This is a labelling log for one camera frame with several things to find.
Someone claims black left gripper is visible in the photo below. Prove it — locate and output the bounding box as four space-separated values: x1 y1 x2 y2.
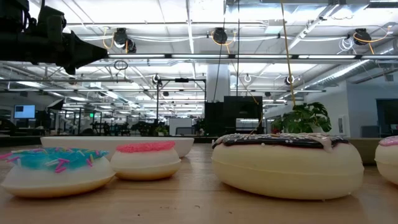
30 30 109 75

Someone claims small blue sprinkled donut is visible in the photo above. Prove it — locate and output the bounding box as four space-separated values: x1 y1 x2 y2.
0 147 116 199

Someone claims large chocolate drizzled donut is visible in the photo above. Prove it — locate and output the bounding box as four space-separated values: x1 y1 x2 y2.
211 133 365 200

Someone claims large pink frosted donut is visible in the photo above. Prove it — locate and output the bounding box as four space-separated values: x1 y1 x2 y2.
374 135 398 186

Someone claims lit blue computer monitor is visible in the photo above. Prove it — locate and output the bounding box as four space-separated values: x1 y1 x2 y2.
13 104 36 120

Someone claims white round plate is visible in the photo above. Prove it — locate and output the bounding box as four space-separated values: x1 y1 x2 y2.
40 136 195 159

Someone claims long ceiling light bar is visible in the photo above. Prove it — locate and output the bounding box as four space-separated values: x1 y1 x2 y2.
107 53 398 60

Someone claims small red sugar donut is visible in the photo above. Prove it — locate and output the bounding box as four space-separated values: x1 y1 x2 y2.
109 141 182 182

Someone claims green potted plant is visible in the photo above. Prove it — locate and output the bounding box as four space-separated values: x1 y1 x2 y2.
270 101 332 134

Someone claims black ceiling cord reel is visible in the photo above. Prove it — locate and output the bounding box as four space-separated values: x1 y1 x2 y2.
353 27 389 47
112 27 137 54
211 27 237 46

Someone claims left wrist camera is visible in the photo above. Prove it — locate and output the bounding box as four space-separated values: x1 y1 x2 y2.
36 5 68 34

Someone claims black background rig frame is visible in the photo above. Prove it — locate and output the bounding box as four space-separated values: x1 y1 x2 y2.
156 77 207 136

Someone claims black aluminium table frame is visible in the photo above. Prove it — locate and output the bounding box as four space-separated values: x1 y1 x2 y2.
0 135 218 147

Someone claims black hanging cable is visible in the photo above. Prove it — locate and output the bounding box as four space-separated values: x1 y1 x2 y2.
236 0 241 97

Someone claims yellow cable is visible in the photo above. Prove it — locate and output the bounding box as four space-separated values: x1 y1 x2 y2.
279 0 297 108

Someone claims dark wall screen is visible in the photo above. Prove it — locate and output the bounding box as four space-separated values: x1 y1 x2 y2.
376 98 398 127

